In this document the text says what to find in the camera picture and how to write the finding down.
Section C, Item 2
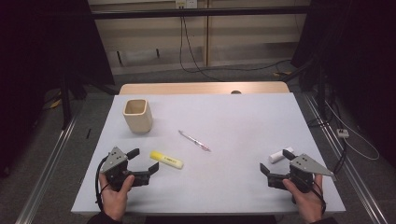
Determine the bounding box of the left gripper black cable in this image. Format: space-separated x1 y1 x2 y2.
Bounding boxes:
94 155 111 213

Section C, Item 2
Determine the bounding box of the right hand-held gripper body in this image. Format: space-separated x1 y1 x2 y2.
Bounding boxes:
267 153 338 194

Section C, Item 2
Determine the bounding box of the metal floor rail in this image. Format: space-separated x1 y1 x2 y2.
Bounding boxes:
303 92 389 224
15 105 80 224

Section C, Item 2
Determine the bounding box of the black metal stand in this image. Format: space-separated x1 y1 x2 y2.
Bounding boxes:
59 73 74 131

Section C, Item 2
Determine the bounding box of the black power cable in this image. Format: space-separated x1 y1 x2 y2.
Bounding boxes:
181 15 223 83
178 15 292 74

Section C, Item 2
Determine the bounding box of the person's left hand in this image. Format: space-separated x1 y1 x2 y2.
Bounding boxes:
98 173 135 222

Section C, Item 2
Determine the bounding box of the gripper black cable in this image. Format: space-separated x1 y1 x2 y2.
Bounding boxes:
94 155 111 213
311 178 327 216

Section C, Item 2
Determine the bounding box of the black floor cable bundle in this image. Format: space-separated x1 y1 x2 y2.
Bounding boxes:
332 138 349 175

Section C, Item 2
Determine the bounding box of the person's right hand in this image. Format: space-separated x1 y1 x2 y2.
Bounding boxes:
282 174 326 224

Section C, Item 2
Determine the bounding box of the black horizontal bar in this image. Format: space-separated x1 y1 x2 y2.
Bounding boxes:
91 5 311 21

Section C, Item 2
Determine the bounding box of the white wall outlet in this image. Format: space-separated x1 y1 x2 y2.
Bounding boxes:
175 0 199 9

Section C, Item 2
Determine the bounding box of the wooden table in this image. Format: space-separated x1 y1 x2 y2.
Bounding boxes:
119 81 290 96

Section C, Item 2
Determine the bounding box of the black curtain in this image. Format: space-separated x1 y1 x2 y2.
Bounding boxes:
290 0 396 157
0 0 115 175

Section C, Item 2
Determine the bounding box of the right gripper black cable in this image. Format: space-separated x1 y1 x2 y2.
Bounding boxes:
311 178 327 216

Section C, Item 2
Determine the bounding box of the white cable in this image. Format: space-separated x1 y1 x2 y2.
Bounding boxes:
325 101 381 161

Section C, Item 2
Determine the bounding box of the yellow highlighter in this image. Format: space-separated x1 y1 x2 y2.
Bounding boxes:
149 150 185 170

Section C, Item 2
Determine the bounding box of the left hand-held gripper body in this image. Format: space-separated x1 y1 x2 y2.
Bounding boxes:
99 146 151 191

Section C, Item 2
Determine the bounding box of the beige square cup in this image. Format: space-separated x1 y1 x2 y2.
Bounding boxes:
122 98 154 134

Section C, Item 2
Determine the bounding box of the white cylinder stick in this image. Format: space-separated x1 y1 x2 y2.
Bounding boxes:
268 147 295 164

